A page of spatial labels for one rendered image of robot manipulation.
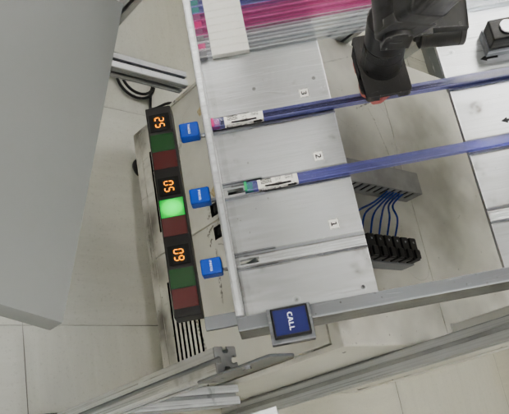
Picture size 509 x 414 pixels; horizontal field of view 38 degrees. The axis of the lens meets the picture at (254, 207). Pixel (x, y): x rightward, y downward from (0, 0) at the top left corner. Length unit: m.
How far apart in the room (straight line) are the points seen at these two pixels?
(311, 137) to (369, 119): 0.53
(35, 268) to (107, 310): 0.76
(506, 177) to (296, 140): 0.31
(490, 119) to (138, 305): 1.00
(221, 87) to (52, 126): 0.27
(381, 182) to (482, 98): 0.38
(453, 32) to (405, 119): 0.78
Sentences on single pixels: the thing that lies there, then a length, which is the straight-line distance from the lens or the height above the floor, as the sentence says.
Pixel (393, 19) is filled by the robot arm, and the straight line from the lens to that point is 0.89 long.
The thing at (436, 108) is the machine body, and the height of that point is 0.62.
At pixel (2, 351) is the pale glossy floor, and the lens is 1.64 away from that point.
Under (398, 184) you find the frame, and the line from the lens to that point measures 1.53.
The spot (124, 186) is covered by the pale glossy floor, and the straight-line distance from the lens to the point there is 1.93.
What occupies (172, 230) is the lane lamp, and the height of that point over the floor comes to 0.66.
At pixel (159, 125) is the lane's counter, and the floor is 0.66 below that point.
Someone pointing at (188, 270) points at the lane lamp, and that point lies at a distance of 1.07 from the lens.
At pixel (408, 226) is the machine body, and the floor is 0.62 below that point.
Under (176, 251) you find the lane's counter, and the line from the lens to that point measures 1.08.
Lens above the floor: 1.48
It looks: 43 degrees down
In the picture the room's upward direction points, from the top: 59 degrees clockwise
